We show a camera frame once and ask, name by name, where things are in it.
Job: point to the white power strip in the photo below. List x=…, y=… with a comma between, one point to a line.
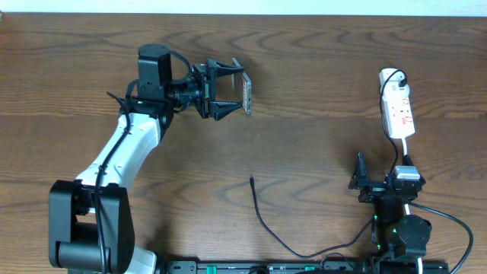
x=396, y=104

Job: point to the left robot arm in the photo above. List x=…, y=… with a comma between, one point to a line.
x=90, y=221

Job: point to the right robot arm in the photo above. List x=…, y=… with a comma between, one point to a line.
x=400, y=236

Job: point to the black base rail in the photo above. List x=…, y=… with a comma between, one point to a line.
x=329, y=266

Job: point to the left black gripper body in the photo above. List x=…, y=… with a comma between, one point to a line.
x=205, y=88

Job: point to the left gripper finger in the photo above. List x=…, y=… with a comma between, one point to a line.
x=224, y=69
x=219, y=109

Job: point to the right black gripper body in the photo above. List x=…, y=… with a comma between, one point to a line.
x=373, y=192

